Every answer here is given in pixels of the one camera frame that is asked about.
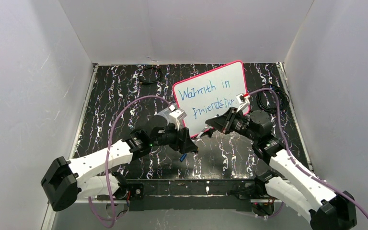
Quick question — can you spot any white blue marker pen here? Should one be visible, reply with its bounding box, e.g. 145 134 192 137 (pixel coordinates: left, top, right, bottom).
199 126 210 135

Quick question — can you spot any blue marker cap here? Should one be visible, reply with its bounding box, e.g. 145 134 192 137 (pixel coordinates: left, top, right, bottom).
180 154 187 162

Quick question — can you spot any pink framed whiteboard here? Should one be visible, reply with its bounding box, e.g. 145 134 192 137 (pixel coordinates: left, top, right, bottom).
172 60 247 137

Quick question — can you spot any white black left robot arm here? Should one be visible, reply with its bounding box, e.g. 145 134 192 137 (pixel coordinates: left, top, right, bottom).
41 115 198 211

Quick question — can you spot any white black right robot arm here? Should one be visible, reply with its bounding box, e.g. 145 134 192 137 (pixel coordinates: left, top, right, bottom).
206 107 357 230

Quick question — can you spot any clear plastic screw box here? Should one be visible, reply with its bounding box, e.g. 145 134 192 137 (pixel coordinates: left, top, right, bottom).
156 108 171 120

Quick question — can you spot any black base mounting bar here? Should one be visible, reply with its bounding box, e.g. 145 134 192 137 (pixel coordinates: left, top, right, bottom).
96 178 283 213

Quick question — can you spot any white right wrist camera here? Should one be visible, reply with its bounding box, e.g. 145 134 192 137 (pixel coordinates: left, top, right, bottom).
236 93 251 115

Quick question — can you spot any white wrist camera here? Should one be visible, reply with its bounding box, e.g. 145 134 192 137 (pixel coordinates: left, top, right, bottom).
168 104 187 130
236 93 251 115

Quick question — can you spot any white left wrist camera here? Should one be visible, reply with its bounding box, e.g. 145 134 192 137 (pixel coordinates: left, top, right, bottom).
168 104 187 130

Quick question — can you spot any large coiled black cable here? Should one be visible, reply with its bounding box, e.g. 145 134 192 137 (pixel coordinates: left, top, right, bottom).
256 84 290 114

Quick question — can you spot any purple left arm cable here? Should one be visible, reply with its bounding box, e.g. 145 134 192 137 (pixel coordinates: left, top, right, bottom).
88 95 173 229

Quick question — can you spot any aluminium rail right edge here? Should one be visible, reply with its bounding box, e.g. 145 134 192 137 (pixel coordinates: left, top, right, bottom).
276 62 313 172

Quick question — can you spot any aluminium rail edge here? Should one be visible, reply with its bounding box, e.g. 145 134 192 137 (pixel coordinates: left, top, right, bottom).
40 63 99 230
276 62 313 172

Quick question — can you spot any small coiled black cable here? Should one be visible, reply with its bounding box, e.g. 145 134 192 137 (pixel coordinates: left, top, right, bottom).
138 66 164 85

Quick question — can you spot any aluminium rail left edge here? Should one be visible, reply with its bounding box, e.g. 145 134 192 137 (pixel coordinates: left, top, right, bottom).
40 63 99 230

